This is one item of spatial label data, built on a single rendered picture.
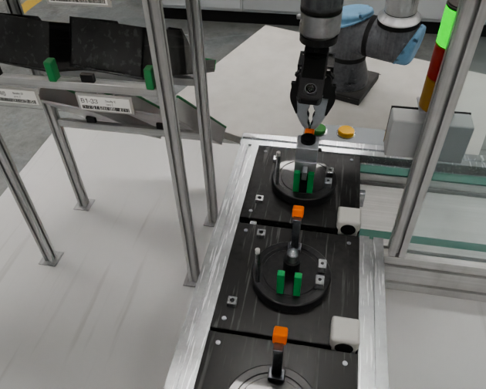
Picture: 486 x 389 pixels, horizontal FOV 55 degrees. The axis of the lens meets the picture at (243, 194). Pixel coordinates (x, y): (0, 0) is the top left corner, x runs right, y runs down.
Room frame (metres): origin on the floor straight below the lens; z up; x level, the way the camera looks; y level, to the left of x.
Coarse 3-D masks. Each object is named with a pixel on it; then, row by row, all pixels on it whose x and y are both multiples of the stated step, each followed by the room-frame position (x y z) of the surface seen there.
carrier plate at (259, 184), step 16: (256, 160) 0.84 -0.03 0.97; (272, 160) 0.84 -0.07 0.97; (320, 160) 0.83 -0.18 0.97; (336, 160) 0.83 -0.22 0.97; (352, 160) 0.83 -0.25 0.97; (256, 176) 0.78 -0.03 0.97; (352, 176) 0.77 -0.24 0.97; (256, 192) 0.73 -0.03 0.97; (272, 192) 0.73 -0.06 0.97; (336, 192) 0.72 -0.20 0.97; (352, 192) 0.72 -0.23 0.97; (256, 208) 0.68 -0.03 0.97; (272, 208) 0.68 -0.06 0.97; (288, 208) 0.68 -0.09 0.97; (304, 208) 0.68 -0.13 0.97; (320, 208) 0.67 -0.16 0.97; (336, 208) 0.67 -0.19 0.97; (272, 224) 0.64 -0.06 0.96; (288, 224) 0.64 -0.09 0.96; (304, 224) 0.63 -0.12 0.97; (320, 224) 0.63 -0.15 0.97
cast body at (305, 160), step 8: (304, 136) 0.76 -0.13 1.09; (312, 136) 0.75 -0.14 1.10; (296, 144) 0.74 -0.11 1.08; (304, 144) 0.74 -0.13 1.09; (312, 144) 0.74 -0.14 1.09; (296, 152) 0.73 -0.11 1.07; (304, 152) 0.73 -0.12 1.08; (312, 152) 0.72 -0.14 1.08; (296, 160) 0.73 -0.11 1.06; (304, 160) 0.73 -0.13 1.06; (312, 160) 0.72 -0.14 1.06; (296, 168) 0.73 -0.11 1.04; (304, 168) 0.71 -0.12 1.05; (312, 168) 0.72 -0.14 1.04; (304, 176) 0.70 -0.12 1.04
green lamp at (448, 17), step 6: (444, 12) 0.60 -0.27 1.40; (450, 12) 0.59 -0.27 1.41; (444, 18) 0.59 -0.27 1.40; (450, 18) 0.59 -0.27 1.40; (444, 24) 0.59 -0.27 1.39; (450, 24) 0.58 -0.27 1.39; (444, 30) 0.59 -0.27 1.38; (450, 30) 0.58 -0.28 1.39; (438, 36) 0.60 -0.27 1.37; (444, 36) 0.59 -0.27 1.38; (438, 42) 0.59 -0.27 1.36; (444, 42) 0.58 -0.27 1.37; (444, 48) 0.58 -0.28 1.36
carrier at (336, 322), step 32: (256, 256) 0.48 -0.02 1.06; (288, 256) 0.50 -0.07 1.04; (320, 256) 0.53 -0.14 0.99; (352, 256) 0.55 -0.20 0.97; (224, 288) 0.48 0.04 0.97; (256, 288) 0.47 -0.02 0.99; (288, 288) 0.47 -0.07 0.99; (320, 288) 0.46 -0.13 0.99; (352, 288) 0.48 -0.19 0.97; (224, 320) 0.42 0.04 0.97; (256, 320) 0.42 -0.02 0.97; (288, 320) 0.42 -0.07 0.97; (320, 320) 0.41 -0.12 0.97; (352, 320) 0.40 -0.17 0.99; (352, 352) 0.36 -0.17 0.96
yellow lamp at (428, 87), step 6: (426, 78) 0.60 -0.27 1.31; (426, 84) 0.60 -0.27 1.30; (432, 84) 0.58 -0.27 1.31; (426, 90) 0.59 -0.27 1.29; (432, 90) 0.58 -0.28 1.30; (420, 96) 0.60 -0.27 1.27; (426, 96) 0.59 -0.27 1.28; (420, 102) 0.60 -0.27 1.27; (426, 102) 0.59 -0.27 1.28; (426, 108) 0.58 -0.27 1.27
